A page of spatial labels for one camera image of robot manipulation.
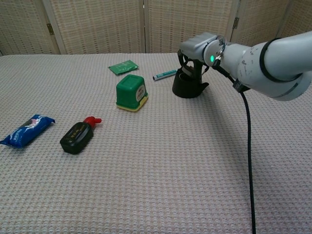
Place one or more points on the black ink bottle, red cap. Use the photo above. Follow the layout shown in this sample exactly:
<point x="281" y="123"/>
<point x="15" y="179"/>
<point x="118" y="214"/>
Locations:
<point x="75" y="137"/>

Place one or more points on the woven folding screen panel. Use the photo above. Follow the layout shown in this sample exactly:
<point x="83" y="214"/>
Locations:
<point x="298" y="17"/>
<point x="22" y="26"/>
<point x="97" y="24"/>
<point x="185" y="19"/>
<point x="258" y="22"/>

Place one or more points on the beige waffle-weave tablecloth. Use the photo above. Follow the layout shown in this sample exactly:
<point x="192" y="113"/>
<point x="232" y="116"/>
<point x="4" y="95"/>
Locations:
<point x="146" y="175"/>

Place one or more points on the white and teal tube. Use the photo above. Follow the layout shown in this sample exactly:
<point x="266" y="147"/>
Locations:
<point x="164" y="74"/>

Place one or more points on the green flat sachet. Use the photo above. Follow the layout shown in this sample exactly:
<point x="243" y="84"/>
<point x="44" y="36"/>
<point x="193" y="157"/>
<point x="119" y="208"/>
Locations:
<point x="123" y="67"/>

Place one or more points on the brass screen hinge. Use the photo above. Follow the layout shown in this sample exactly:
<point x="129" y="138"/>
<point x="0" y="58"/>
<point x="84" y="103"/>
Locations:
<point x="50" y="28"/>
<point x="235" y="23"/>

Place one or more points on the blue snack packet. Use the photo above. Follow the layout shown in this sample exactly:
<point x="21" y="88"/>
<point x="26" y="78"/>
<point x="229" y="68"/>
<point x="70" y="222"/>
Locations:
<point x="25" y="131"/>

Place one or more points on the green box with yellow base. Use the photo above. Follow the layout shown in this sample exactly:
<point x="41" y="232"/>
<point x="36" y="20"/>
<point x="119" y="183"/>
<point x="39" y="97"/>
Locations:
<point x="129" y="93"/>

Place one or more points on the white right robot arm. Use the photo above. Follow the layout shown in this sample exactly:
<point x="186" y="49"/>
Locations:
<point x="268" y="63"/>

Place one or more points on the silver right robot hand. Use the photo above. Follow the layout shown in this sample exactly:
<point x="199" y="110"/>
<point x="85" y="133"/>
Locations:
<point x="195" y="47"/>

